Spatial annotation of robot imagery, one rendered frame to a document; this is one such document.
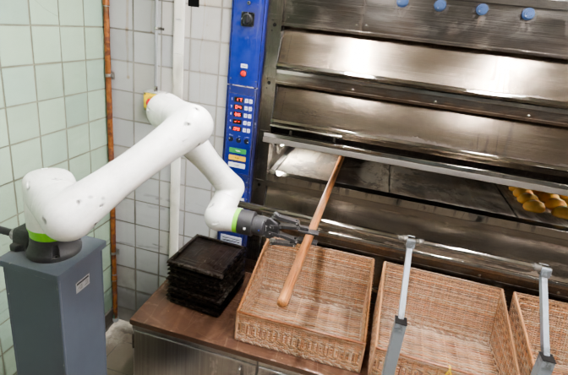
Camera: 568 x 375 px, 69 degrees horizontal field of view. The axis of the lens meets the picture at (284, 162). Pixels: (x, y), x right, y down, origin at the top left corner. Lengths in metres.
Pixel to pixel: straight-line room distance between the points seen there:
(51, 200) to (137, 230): 1.44
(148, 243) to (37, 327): 1.18
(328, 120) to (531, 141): 0.86
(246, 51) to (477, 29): 0.98
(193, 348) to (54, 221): 1.07
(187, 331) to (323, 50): 1.38
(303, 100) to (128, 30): 0.94
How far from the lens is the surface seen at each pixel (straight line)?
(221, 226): 1.54
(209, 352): 2.00
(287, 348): 1.91
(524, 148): 2.01
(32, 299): 1.43
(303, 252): 1.38
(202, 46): 2.07
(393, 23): 1.89
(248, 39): 1.95
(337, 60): 1.88
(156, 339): 2.09
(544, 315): 1.78
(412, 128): 1.92
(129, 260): 2.69
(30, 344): 1.55
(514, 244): 2.20
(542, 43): 1.98
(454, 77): 1.89
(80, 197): 1.14
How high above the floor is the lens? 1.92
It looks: 19 degrees down
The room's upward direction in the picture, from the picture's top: 7 degrees clockwise
